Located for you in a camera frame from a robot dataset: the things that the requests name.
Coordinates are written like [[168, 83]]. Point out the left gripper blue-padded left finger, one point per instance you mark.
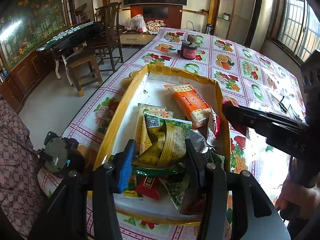
[[64, 216]]

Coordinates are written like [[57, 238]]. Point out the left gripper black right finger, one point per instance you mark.
[[254, 216]]

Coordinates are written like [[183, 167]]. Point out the red small snack packet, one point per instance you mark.
[[149, 187]]

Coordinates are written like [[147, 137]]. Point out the silver foil snack bag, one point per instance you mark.
[[198, 141]]

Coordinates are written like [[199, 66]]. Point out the orange cracker pack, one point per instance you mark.
[[191, 103]]

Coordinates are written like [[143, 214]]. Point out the green leaf snack packet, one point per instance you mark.
[[183, 195]]

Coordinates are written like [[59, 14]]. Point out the person's right hand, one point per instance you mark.
[[306, 198]]

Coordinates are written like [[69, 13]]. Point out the grey motor on gripper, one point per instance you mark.
[[59, 154]]

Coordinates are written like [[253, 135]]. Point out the patterned brown sleeve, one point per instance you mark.
[[21, 197]]

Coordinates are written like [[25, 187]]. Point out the floral fruit tablecloth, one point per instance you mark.
[[245, 76]]

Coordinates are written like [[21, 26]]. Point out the white standing air conditioner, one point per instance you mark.
[[260, 20]]

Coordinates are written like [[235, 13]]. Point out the wooden stool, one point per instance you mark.
[[83, 70]]

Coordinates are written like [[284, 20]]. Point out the pink jar with black lid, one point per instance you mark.
[[189, 48]]

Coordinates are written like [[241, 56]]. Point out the dark wooden chair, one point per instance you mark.
[[107, 45]]

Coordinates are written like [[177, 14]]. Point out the black glossy side table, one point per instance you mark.
[[70, 38]]

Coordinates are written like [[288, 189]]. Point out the red TV cabinet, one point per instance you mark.
[[171, 14]]

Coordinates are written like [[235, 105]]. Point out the white plastic bag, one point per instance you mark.
[[136, 23]]

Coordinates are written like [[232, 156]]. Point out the floral wall painting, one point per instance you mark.
[[25, 24]]

